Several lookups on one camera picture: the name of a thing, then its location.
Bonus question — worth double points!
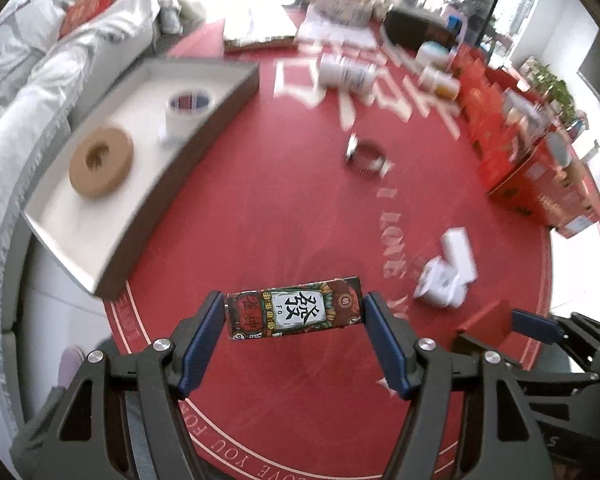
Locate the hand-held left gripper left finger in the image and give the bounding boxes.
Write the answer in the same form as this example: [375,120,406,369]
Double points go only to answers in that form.
[17,290,226,480]

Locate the white tray with grey sides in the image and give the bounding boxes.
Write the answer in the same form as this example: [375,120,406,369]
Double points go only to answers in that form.
[22,57,261,298]

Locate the white rectangular box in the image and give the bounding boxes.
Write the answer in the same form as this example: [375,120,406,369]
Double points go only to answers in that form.
[412,256,470,309]
[440,227,479,286]

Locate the white plastic bottle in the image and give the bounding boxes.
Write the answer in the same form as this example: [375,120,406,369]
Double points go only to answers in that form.
[319,54,378,93]

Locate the brown cardboard sheet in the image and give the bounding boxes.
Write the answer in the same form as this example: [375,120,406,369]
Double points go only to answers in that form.
[223,7,301,53]

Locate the orange-labelled white bottle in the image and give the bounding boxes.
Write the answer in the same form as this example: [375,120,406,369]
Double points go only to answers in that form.
[419,65,462,102]

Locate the white jar with teal label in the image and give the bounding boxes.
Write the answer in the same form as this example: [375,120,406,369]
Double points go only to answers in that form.
[416,41,451,68]

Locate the dark printed card box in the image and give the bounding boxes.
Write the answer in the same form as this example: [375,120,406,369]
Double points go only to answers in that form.
[225,276,365,343]

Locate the large steel hose clamp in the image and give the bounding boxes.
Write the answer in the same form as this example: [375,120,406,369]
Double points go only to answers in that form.
[345,132,392,178]

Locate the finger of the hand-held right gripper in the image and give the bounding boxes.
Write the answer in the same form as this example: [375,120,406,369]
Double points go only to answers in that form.
[511,309,600,376]
[452,332,588,388]

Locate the white blue printed carton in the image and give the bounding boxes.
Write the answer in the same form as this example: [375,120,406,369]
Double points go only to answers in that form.
[316,0,378,28]

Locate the green potted plant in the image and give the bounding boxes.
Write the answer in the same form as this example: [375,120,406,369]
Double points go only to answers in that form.
[522,57,581,121]

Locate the red packet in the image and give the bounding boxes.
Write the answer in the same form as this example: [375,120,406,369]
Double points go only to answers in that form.
[59,0,118,38]

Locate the pink slipper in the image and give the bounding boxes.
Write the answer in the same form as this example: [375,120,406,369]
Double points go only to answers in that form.
[55,345,86,391]

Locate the white tape roll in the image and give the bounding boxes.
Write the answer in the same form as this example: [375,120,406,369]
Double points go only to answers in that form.
[164,89,217,137]

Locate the white covered sofa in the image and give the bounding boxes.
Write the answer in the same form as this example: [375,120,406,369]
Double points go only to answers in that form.
[0,0,181,441]

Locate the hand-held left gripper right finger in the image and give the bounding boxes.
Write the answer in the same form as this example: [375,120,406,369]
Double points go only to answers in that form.
[362,291,556,480]

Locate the pink blue plastic stool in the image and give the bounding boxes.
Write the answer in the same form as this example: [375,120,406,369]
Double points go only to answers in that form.
[445,2,473,56]

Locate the tan foam ring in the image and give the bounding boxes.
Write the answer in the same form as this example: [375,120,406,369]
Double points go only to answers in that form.
[69,127,135,200]

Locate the maroon box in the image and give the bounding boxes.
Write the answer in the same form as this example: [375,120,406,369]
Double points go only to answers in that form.
[457,299,515,348]

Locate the white paper sheets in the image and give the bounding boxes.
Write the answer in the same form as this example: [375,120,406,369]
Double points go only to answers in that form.
[300,10,381,46]

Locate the row of red gift boxes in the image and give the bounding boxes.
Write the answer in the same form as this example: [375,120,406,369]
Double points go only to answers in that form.
[452,52,600,241]

